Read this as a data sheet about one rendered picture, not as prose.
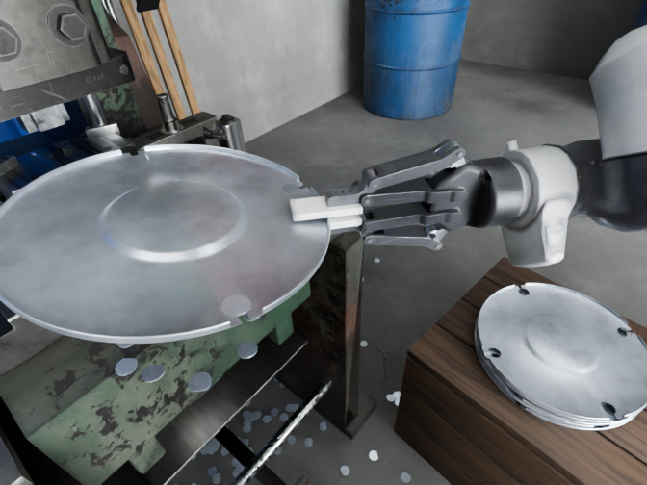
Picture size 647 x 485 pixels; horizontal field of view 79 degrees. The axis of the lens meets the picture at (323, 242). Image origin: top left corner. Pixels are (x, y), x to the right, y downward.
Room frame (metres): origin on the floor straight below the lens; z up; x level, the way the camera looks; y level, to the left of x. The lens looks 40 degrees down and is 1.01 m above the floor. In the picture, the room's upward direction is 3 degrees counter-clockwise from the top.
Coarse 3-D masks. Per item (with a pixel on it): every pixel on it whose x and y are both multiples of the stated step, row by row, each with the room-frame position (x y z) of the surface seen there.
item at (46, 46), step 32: (0, 0) 0.39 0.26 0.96; (32, 0) 0.40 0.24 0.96; (64, 0) 0.42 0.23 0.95; (0, 32) 0.37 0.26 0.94; (32, 32) 0.40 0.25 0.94; (64, 32) 0.40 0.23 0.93; (96, 32) 0.47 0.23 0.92; (0, 64) 0.37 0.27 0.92; (32, 64) 0.39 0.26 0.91; (64, 64) 0.41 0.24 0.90; (96, 64) 0.43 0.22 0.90
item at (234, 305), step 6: (234, 294) 0.20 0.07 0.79; (240, 294) 0.20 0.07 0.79; (228, 300) 0.20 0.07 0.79; (234, 300) 0.20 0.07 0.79; (240, 300) 0.20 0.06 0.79; (246, 300) 0.20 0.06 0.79; (222, 306) 0.19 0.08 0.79; (228, 306) 0.19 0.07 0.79; (234, 306) 0.19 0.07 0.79; (240, 306) 0.19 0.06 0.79; (246, 306) 0.19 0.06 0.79; (228, 312) 0.19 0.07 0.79; (234, 312) 0.19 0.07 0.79; (240, 312) 0.19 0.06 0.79
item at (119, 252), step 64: (64, 192) 0.32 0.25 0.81; (128, 192) 0.33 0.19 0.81; (192, 192) 0.33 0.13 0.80; (256, 192) 0.35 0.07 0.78; (64, 256) 0.24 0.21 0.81; (128, 256) 0.24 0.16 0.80; (192, 256) 0.24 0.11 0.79; (256, 256) 0.25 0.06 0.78; (320, 256) 0.26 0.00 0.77; (64, 320) 0.17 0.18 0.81; (128, 320) 0.17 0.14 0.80; (192, 320) 0.18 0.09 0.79
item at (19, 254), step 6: (0, 252) 0.23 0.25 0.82; (6, 252) 0.24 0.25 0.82; (12, 252) 0.24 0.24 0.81; (18, 252) 0.24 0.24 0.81; (24, 252) 0.24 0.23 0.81; (0, 258) 0.23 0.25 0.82; (6, 258) 0.23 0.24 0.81; (12, 258) 0.23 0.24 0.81; (18, 258) 0.23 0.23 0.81; (24, 258) 0.23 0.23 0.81; (0, 264) 0.22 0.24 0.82; (6, 264) 0.22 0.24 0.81; (12, 264) 0.22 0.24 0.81
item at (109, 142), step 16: (64, 144) 0.50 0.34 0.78; (80, 144) 0.50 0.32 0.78; (96, 144) 0.50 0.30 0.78; (112, 144) 0.49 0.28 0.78; (128, 144) 0.49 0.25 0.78; (32, 160) 0.46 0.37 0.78; (48, 160) 0.46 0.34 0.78; (64, 160) 0.46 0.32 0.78; (0, 176) 0.42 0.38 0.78; (16, 176) 0.42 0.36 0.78; (32, 176) 0.42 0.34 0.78
